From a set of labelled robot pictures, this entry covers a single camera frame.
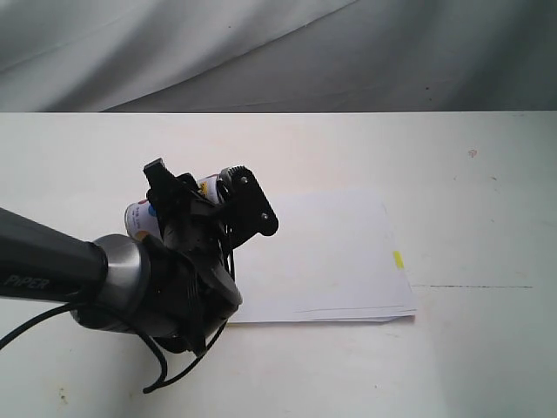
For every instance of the grey backdrop cloth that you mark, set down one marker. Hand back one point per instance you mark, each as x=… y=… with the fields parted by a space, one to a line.
x=278 y=56

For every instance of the stack of white paper sheets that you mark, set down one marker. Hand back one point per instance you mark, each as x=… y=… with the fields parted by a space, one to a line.
x=333 y=258

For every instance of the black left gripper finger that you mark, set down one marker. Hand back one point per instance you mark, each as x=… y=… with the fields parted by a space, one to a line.
x=163 y=187

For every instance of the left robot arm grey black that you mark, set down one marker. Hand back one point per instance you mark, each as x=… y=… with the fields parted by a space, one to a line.
x=170 y=277

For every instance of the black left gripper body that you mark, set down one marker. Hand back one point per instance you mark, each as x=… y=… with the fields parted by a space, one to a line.
x=189 y=221

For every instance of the white dotted spray paint can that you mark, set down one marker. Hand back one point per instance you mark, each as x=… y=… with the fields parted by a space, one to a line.
x=140 y=219

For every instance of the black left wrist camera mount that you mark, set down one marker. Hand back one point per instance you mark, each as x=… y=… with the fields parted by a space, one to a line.
x=246 y=209

